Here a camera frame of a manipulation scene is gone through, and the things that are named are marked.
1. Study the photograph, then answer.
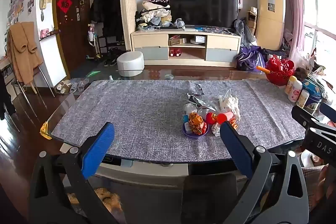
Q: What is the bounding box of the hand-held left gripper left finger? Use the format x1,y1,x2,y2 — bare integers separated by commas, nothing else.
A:
29,122,118,224

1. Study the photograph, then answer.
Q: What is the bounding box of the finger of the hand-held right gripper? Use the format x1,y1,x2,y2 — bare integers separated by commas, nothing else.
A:
291,105,330,134
320,102,336,123

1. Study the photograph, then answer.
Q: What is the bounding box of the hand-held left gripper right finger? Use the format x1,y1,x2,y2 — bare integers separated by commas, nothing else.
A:
220,121,310,224

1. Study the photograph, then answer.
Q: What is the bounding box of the orange and white wrapper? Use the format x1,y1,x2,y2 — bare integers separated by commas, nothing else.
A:
212,120,238,137

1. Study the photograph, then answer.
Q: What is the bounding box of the pink paper cup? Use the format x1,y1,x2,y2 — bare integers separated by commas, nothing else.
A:
217,112,236,125

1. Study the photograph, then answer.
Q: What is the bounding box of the red candy wrapper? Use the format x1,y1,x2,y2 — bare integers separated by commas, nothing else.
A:
205,112,218,125

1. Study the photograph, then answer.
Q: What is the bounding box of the white plastic bag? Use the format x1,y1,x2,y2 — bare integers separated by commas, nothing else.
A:
219,90,241,122

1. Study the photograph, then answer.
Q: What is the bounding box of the purple plastic bowl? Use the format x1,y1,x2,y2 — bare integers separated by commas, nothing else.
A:
182,120,210,138

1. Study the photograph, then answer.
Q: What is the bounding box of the orange snack wrapper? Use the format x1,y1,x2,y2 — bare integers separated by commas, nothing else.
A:
188,112,208,135

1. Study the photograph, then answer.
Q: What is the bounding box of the silver foil wrapper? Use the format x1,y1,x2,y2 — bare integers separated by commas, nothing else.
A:
187,84,205,106

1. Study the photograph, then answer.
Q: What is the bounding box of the person's right forearm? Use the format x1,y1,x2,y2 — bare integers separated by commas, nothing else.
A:
302,165,331,214

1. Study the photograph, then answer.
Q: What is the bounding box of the white bottle with yellow label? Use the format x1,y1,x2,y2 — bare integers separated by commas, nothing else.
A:
297,89,310,108

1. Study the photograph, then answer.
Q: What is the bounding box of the blue round tin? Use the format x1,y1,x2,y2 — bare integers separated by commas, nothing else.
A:
302,81,323,115

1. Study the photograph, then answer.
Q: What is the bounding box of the white bottle with pink label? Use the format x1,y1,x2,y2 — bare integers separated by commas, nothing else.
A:
288,80,303,103
285,76,298,95

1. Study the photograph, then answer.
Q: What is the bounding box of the brown fluffy cloth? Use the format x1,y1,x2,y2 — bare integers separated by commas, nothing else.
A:
67,187,122,217

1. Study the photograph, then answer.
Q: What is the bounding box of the red woven basket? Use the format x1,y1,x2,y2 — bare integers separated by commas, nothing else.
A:
266,55,295,86

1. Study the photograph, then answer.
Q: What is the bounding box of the white table base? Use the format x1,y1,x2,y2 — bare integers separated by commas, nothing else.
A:
98,160,190,189

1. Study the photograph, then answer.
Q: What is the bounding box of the grey woven table cloth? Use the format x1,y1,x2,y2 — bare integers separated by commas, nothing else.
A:
51,79,306,161

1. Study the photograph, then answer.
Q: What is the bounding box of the yellow table corner guard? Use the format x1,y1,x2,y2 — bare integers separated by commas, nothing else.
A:
40,121,53,140

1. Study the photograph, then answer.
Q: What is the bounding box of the pile of slippers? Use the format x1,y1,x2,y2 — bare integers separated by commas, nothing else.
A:
55,77,90,95

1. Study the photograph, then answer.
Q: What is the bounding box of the purple bag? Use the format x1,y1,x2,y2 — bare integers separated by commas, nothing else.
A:
236,46,266,72

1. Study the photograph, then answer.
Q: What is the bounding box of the white round stool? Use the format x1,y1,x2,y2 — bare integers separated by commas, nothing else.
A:
117,51,145,77

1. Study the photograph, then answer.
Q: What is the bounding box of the window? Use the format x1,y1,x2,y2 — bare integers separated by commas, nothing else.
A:
297,0,336,83

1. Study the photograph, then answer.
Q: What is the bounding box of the white side cabinet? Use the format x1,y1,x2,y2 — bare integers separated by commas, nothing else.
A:
39,30,70,88

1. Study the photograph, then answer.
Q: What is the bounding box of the grey plastic bag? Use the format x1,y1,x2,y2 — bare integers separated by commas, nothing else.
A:
233,19,258,48

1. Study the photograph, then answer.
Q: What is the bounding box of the stack of cardboard boxes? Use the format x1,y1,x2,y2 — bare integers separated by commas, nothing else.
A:
247,6,259,36

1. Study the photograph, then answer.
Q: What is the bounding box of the cream standing air conditioner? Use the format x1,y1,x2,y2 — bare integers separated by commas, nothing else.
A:
256,0,286,51

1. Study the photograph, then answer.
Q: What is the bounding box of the dark brown door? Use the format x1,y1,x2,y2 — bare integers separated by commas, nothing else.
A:
52,0,91,75

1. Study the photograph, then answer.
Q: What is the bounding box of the beige television cabinet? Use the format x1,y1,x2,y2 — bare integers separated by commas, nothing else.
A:
131,28,241,67

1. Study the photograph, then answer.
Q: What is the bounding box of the brown coat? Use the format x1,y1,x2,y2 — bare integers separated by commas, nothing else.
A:
7,21,44,86

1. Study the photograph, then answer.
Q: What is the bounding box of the black flat television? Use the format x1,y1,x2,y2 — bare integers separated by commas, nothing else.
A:
169,0,239,29

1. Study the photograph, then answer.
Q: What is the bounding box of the beige folding screen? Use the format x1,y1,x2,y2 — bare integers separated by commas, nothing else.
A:
119,0,137,52

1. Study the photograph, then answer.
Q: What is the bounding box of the pile of folded clothes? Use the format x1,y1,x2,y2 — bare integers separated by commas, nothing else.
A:
135,0,172,31

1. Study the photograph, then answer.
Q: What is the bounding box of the red diamond door sign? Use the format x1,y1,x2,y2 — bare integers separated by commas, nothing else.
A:
57,0,73,14

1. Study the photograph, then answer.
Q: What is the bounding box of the metal frame chair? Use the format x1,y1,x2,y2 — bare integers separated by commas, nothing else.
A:
7,25,56,115

